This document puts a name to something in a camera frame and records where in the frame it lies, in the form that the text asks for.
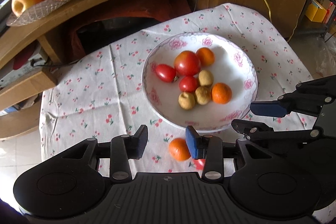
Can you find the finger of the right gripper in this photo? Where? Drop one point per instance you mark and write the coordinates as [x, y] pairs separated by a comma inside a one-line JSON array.
[[276, 109], [261, 131]]

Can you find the pale longan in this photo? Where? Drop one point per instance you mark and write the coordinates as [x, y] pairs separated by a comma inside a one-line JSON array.
[[205, 78]]

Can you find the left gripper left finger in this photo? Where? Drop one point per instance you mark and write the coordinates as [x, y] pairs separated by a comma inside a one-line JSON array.
[[122, 149]]

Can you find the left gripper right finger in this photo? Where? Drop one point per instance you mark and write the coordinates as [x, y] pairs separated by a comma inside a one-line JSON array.
[[206, 147]]

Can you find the red cherry tomato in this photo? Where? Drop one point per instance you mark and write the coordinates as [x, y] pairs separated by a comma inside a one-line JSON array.
[[199, 163], [188, 84], [166, 73]]

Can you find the white floral bowl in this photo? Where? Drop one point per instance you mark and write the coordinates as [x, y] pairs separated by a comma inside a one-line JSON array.
[[232, 67]]

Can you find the small orange tomato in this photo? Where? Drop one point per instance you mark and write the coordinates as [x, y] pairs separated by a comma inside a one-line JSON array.
[[178, 149]]

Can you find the large orange-red tomato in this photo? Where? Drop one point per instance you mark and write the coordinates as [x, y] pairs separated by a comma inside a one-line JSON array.
[[187, 63]]

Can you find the mandarin orange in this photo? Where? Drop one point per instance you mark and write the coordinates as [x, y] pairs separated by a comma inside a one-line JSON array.
[[206, 56], [221, 93]]

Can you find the yellow box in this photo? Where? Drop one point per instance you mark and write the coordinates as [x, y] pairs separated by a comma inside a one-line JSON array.
[[318, 12]]

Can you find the wooden tv stand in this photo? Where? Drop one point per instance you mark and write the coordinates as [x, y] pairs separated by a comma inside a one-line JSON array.
[[56, 32]]

